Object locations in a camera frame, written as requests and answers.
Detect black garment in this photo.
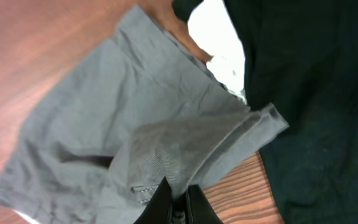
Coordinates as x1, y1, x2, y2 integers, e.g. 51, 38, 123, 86
171, 0, 358, 224

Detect white garment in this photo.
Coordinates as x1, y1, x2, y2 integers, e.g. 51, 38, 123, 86
188, 0, 247, 103

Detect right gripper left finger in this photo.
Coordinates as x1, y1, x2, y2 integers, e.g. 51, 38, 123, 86
134, 177, 173, 224

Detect grey shorts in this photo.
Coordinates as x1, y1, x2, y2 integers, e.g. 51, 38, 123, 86
0, 5, 288, 224

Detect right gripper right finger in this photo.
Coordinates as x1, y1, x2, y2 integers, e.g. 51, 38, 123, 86
185, 185, 223, 224

